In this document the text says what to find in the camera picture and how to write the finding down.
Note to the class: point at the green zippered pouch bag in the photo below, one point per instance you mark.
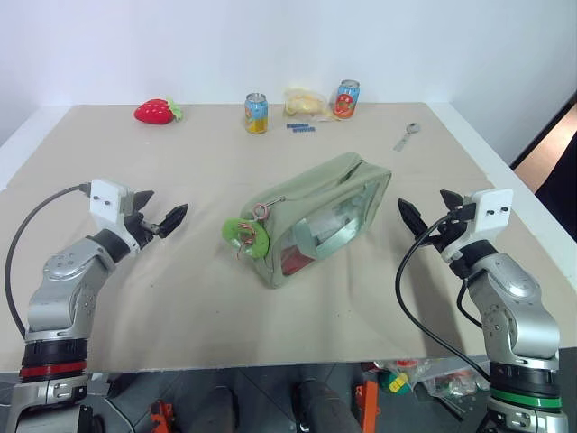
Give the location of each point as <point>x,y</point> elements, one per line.
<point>324,194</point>

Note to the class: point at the blue yellow drink can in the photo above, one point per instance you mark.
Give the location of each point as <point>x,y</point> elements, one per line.
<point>256,117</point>

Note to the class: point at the black fabric shape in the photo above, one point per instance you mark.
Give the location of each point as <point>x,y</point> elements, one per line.
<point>561,180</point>

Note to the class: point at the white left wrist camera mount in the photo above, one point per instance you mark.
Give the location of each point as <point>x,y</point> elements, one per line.
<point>106,198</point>

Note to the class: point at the orange blue drink can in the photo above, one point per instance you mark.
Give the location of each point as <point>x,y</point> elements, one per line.
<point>346,101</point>

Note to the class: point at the green plush zipper charm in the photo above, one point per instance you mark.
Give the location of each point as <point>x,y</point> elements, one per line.
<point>232,227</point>

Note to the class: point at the dark rounded shape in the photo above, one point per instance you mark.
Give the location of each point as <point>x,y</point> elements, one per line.
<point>324,406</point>

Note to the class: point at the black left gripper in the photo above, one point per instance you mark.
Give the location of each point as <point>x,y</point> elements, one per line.
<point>140,225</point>

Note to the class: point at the orange black tool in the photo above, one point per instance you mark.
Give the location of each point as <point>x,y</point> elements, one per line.
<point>369,406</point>
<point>163,417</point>

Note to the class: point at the green yellow toy ball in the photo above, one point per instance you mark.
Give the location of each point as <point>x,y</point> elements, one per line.
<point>393,382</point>

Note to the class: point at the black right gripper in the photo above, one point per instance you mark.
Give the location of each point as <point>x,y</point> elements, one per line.
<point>444,232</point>

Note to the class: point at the clear bag of toys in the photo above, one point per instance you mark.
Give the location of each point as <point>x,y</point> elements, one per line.
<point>446,383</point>

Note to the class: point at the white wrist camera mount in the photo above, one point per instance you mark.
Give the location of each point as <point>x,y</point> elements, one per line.
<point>493,205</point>
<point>106,198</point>

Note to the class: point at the small blue strip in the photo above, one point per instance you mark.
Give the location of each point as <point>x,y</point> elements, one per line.
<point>297,124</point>
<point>305,130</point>

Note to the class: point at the beige tablecloth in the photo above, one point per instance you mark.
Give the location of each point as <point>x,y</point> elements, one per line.
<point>180,293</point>

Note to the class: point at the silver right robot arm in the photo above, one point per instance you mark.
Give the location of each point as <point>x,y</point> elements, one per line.
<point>518,315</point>

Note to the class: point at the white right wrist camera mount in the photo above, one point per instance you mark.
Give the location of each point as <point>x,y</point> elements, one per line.
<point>493,205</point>

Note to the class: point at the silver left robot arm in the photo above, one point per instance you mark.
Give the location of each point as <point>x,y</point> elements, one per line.
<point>58,279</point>

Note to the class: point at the silver metal spoon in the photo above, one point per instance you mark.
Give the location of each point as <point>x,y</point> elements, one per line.
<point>412,127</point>

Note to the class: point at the clear bag of chips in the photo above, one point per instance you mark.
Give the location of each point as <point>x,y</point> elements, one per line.
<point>306,106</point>

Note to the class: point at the red strawberry plush toy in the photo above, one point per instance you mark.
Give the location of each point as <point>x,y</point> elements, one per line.
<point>153,112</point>

